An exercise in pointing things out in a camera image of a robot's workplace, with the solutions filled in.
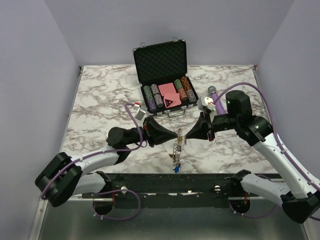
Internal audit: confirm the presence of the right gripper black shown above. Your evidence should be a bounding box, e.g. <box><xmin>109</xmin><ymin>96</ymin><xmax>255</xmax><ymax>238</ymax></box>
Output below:
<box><xmin>185</xmin><ymin>110</ymin><xmax>239</xmax><ymax>141</ymax></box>

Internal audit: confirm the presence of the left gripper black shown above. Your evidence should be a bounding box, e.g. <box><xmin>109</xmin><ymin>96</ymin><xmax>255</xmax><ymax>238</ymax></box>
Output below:
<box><xmin>126</xmin><ymin>116</ymin><xmax>178</xmax><ymax>148</ymax></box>

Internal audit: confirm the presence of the key with black tag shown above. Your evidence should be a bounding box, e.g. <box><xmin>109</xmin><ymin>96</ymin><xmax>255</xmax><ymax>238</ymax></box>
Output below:
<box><xmin>182</xmin><ymin>136</ymin><xmax>187</xmax><ymax>146</ymax></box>

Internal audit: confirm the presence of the silver disc keyring holder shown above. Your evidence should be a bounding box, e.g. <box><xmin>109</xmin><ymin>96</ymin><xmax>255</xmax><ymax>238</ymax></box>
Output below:
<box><xmin>169</xmin><ymin>128</ymin><xmax>183</xmax><ymax>171</ymax></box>

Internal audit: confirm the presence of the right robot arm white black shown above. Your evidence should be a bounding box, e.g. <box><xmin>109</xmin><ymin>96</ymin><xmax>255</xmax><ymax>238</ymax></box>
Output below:
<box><xmin>185</xmin><ymin>90</ymin><xmax>320</xmax><ymax>224</ymax></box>

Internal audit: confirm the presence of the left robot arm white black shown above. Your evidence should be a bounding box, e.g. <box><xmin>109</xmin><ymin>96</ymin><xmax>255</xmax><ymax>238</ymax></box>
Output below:
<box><xmin>35</xmin><ymin>117</ymin><xmax>178</xmax><ymax>207</ymax></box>

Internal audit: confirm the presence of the pink playing card deck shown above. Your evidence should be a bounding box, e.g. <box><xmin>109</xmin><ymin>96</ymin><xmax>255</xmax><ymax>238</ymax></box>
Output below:
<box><xmin>158</xmin><ymin>82</ymin><xmax>182</xmax><ymax>109</ymax></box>

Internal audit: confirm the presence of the purple glitter toy microphone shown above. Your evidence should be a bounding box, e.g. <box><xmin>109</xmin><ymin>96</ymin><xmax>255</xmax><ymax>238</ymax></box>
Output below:
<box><xmin>207</xmin><ymin>86</ymin><xmax>226</xmax><ymax>115</ymax></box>

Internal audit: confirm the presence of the black poker chip case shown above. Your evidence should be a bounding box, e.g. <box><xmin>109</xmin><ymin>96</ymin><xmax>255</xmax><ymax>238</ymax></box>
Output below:
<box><xmin>132</xmin><ymin>39</ymin><xmax>199</xmax><ymax>116</ymax></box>

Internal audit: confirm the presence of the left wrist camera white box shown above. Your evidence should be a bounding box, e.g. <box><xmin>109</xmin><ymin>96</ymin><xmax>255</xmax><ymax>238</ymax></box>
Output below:
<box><xmin>133</xmin><ymin>102</ymin><xmax>149</xmax><ymax>125</ymax></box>

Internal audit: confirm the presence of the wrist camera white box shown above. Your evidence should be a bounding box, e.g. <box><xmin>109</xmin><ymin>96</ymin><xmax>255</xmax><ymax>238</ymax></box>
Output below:
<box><xmin>133</xmin><ymin>102</ymin><xmax>149</xmax><ymax>125</ymax></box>
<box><xmin>197</xmin><ymin>96</ymin><xmax>216</xmax><ymax>116</ymax></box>

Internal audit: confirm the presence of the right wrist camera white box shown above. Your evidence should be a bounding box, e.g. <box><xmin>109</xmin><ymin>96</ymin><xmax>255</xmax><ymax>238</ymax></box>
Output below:
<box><xmin>197</xmin><ymin>96</ymin><xmax>216</xmax><ymax>116</ymax></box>

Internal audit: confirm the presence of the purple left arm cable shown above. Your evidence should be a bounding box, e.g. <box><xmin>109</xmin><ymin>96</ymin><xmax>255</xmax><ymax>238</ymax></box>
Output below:
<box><xmin>41</xmin><ymin>103</ymin><xmax>148</xmax><ymax>221</ymax></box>

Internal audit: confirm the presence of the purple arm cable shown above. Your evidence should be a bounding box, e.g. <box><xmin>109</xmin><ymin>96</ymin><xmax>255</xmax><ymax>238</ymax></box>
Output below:
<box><xmin>212</xmin><ymin>82</ymin><xmax>320</xmax><ymax>222</ymax></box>
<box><xmin>41</xmin><ymin>103</ymin><xmax>148</xmax><ymax>221</ymax></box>

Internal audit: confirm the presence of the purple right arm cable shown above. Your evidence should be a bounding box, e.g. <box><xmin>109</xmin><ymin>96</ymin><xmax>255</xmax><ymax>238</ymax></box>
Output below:
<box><xmin>212</xmin><ymin>82</ymin><xmax>320</xmax><ymax>222</ymax></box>

